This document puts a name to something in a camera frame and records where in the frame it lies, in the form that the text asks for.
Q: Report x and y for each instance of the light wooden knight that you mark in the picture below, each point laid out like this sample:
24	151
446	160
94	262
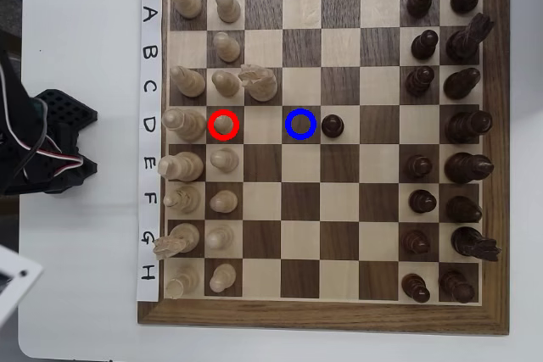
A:
182	237
261	84

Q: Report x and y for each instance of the dark wooden bishop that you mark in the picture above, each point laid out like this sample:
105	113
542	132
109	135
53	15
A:
463	209
462	83

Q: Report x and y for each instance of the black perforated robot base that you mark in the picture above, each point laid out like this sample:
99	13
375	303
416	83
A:
68	107

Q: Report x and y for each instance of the light wooden pawn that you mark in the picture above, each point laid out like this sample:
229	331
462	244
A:
223	124
228	8
219	237
222	277
224	160
227	48
223	201
225	83

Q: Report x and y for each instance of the light wooden bishop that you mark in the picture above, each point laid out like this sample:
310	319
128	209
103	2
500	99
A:
184	200
188	82

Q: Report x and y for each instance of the dark wooden queen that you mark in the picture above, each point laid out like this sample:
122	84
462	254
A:
468	126

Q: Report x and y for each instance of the dark wooden knight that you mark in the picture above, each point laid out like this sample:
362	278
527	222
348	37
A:
464	44
468	241

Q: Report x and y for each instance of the light wooden queen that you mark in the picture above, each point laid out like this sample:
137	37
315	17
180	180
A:
186	124

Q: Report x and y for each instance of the paper strip with letters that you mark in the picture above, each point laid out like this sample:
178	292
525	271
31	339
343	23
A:
148	218

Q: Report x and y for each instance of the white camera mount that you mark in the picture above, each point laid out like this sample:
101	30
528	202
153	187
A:
17	294

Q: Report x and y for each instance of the light wooden king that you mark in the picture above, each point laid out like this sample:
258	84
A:
182	165

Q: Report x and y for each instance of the wooden chessboard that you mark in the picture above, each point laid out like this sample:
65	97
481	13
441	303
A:
263	243

